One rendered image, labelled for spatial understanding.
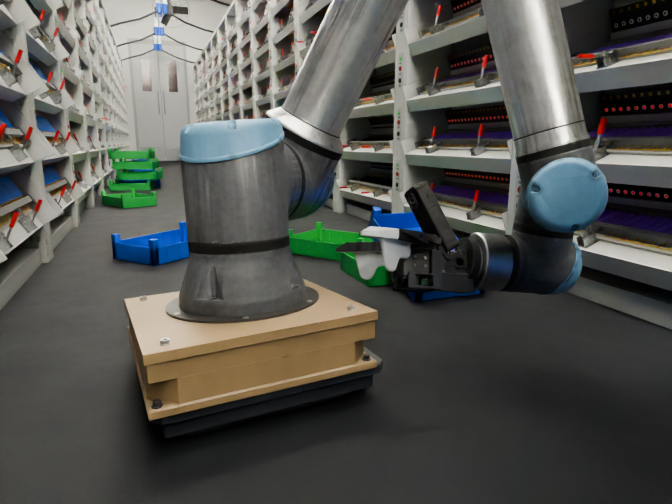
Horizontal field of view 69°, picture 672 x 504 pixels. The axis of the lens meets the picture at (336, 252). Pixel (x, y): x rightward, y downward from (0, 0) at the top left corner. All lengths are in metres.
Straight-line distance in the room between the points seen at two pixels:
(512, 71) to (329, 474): 0.52
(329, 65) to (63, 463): 0.66
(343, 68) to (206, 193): 0.31
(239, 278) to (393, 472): 0.31
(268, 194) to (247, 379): 0.25
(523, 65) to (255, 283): 0.44
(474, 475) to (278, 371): 0.26
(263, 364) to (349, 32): 0.52
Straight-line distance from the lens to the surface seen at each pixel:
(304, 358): 0.65
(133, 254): 1.66
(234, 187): 0.68
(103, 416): 0.78
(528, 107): 0.67
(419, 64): 1.98
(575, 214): 0.66
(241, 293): 0.68
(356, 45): 0.84
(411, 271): 0.73
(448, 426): 0.71
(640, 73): 1.20
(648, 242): 1.25
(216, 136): 0.68
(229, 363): 0.62
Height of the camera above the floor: 0.37
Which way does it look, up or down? 13 degrees down
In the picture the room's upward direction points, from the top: straight up
